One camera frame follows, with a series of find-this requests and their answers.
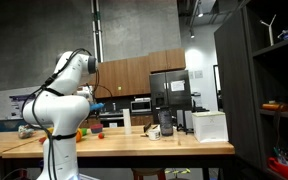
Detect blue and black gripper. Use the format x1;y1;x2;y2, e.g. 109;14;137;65
89;103;105;111

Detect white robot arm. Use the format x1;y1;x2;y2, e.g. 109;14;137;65
23;48;98;180

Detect orange plastic bowl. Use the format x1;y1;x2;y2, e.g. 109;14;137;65
90;124;103;134

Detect tall white cylinder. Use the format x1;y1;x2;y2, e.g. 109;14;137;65
123;109;132;135

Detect green toy fruit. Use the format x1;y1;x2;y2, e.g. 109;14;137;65
81;128;87;136

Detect small red strawberry toy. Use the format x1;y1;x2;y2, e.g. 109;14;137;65
98;133;105;139

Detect orange toy fruit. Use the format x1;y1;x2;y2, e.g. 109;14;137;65
76;128;83;142

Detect silver microwave oven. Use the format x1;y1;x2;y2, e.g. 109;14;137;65
131;101;151;113

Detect white mug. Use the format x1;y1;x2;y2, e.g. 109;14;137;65
148;126;161;141

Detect dark translucent pitcher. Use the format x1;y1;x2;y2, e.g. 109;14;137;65
158;106;173;136

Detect stainless steel refrigerator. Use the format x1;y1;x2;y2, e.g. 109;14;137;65
149;70;192;123

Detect red stool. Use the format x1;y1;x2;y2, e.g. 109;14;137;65
132;168;166;180

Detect crumpled plastic bag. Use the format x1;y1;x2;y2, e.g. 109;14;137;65
18;125;34;139

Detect white cardboard box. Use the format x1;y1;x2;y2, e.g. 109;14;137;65
192;111;229;143

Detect orange object on shelf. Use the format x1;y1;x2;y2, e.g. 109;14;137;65
262;103;288;111

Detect dark shelving unit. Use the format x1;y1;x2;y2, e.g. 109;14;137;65
214;0;288;180

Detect white wind turbine model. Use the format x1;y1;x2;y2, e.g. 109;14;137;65
260;14;276;46

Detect red bin on shelf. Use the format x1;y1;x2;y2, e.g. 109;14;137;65
268;157;288;180

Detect wooden wall cabinets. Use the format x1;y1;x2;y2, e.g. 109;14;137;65
89;48;186;98

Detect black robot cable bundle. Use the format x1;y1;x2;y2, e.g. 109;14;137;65
21;47;100;180

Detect white poster on wall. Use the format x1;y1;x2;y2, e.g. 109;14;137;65
0;86;38;121

